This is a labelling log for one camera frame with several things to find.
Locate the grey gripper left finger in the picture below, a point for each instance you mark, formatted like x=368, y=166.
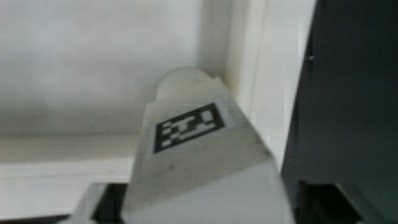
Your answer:
x=100, y=205

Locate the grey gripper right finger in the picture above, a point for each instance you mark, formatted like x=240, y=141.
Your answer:
x=333, y=204

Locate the white table leg with tag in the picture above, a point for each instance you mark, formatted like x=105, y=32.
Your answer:
x=205, y=177

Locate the white square tabletop part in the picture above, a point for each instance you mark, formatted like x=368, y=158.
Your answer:
x=88, y=51

